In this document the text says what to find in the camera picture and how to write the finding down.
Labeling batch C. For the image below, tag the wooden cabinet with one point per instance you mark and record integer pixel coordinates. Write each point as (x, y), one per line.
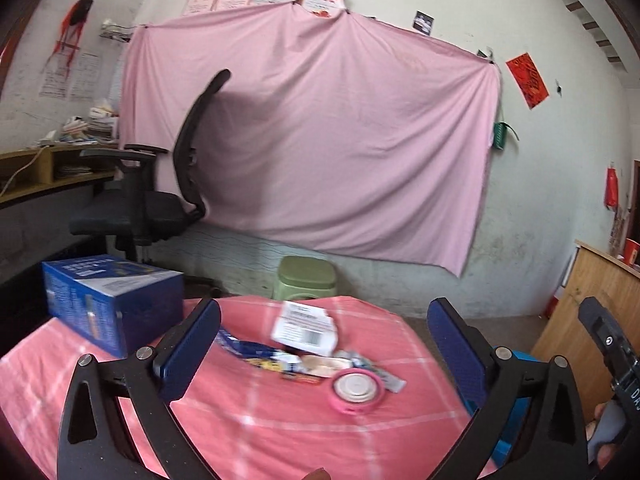
(616, 286)

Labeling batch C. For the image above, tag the person's right hand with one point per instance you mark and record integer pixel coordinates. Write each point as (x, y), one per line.
(607, 424)

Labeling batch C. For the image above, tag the person's left hand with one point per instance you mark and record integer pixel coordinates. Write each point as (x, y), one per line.
(318, 474)

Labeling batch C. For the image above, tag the pink hanging sheet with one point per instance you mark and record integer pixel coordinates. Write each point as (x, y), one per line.
(343, 135)

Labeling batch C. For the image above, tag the green plastic stool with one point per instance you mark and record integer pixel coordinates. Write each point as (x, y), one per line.
(301, 278)

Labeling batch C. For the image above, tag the pink checked tablecloth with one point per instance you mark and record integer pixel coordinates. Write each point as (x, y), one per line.
(250, 423)

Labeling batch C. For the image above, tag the blue snack wrapper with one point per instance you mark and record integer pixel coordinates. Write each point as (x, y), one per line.
(259, 355)

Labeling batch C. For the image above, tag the red cup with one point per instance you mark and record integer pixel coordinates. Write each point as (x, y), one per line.
(631, 251)

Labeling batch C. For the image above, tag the small wall photo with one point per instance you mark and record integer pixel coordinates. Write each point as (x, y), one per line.
(423, 23)

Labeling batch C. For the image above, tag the black office chair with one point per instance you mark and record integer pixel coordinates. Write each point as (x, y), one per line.
(136, 214)

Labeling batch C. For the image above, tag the blue cardboard box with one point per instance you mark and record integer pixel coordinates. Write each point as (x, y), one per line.
(118, 305)

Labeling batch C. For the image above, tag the white paper package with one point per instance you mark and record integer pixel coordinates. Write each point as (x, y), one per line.
(305, 328)

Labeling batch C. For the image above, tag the green hanging basket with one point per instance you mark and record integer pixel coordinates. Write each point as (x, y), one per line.
(500, 134)

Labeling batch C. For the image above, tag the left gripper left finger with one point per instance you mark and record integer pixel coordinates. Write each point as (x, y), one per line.
(95, 441)

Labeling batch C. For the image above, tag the red hanging ornament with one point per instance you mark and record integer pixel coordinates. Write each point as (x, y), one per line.
(70, 32)

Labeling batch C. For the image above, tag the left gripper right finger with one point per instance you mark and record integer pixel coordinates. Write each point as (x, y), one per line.
(551, 442)

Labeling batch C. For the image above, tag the stack of papers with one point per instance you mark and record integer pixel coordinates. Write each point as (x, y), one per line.
(99, 126)

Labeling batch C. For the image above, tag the pink tape roll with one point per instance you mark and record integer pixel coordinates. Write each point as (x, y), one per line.
(355, 391)

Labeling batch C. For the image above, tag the wooden desk shelf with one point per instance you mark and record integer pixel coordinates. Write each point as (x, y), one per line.
(30, 173)

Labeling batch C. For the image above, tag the light blue foil wrapper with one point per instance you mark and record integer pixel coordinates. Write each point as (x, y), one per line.
(391, 382)

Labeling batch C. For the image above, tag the red diamond wall paper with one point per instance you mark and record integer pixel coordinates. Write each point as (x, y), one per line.
(528, 79)

